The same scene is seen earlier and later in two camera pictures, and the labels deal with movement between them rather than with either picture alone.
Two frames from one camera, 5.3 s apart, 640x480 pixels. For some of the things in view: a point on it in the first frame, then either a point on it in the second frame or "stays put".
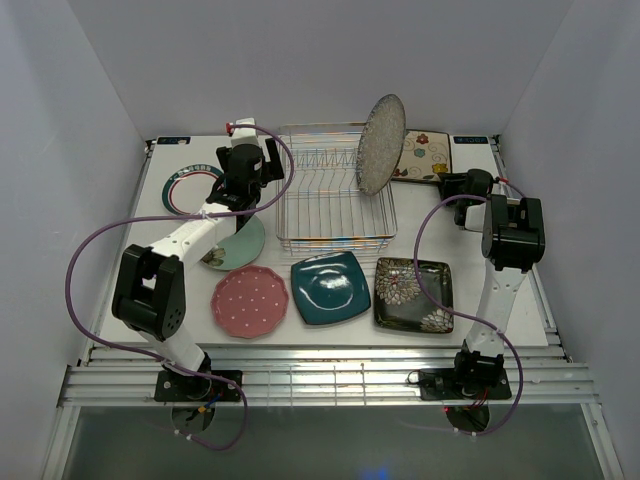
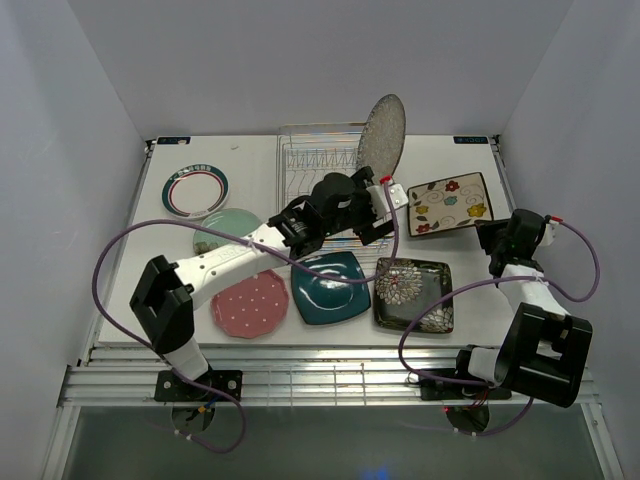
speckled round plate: [381, 144] stays put
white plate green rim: [187, 189] stays put
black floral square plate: [400, 302] stays put
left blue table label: [170, 140] stays put
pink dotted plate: [250, 302] stays put
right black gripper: [451, 180] to [485, 229]
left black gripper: [272, 169] to [362, 178]
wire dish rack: [321, 207] stays put
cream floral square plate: [425, 155] to [448, 203]
